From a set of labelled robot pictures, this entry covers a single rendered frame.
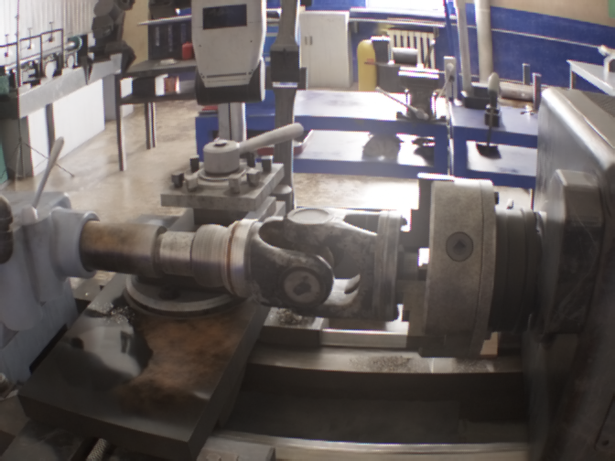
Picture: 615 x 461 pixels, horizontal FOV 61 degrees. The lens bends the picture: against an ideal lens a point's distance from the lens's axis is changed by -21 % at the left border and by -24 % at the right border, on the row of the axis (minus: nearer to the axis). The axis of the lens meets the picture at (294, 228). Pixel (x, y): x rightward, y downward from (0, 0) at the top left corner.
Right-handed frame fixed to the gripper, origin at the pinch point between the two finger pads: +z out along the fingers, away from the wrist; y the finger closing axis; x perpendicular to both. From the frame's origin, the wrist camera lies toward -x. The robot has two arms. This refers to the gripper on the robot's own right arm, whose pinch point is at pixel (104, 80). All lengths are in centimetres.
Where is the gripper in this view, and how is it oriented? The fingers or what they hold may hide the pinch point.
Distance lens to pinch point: 150.5
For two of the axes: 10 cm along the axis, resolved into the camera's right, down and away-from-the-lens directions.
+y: 10.0, -0.2, -0.5
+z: 0.1, 9.9, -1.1
